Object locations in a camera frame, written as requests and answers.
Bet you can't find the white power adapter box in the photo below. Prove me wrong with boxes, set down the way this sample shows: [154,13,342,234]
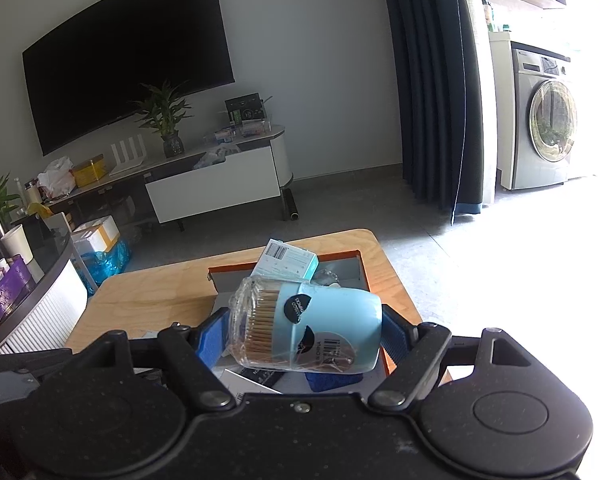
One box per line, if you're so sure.
[220,367,284,403]

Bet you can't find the blue toothpick jar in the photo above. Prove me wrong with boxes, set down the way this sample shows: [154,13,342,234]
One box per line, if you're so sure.
[227,276,382,375]

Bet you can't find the blue tissue pack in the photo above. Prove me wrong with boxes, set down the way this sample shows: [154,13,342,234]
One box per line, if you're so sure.
[304,373,364,393]

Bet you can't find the clear liquid refill bottle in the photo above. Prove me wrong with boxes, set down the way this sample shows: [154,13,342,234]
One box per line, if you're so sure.
[312,269,340,287]

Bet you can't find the teal adhesive bandage box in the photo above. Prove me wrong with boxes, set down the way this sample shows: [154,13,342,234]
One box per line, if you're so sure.
[251,238,318,281]

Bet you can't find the round white ribbed side table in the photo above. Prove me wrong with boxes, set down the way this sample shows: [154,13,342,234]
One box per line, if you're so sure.
[0,234,88,354]

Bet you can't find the orange white cardboard tray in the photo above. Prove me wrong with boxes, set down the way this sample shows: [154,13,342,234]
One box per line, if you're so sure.
[209,242,388,396]

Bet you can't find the purple gift box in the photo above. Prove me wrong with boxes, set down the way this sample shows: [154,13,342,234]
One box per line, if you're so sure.
[0,256,34,323]

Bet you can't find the blue plastic bag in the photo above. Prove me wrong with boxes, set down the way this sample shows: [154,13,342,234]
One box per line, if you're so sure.
[82,240,131,286]

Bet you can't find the black roll on floor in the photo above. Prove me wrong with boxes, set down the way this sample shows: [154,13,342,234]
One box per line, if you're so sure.
[282,188,299,221]

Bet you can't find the cardboard box on floor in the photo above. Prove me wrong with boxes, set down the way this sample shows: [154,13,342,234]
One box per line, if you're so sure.
[71,216,120,256]

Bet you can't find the white paper cup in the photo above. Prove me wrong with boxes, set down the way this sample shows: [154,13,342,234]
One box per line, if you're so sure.
[1,224,33,264]

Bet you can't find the white tv cabinet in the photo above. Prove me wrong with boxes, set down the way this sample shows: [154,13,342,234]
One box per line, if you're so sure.
[48,125,294,223]

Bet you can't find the yellow box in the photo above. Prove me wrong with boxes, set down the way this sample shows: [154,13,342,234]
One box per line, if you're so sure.
[71,154,107,188]

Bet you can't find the white plastic bag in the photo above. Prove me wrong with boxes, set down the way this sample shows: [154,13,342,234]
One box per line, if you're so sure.
[38,156,76,200]

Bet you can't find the potted plant in vase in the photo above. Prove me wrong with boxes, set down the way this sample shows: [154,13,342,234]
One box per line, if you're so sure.
[135,84,192,159]

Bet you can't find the black green display box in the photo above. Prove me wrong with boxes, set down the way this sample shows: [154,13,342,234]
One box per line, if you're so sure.
[225,92,266,126]

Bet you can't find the silver washing machine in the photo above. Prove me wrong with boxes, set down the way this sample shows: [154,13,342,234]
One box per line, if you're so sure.
[489,32,582,191]

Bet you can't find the black television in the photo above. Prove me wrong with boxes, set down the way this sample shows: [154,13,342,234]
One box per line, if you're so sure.
[22,0,234,154]

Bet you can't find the dark blue curtain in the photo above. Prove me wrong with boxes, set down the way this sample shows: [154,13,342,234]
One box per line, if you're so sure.
[386,0,486,218]

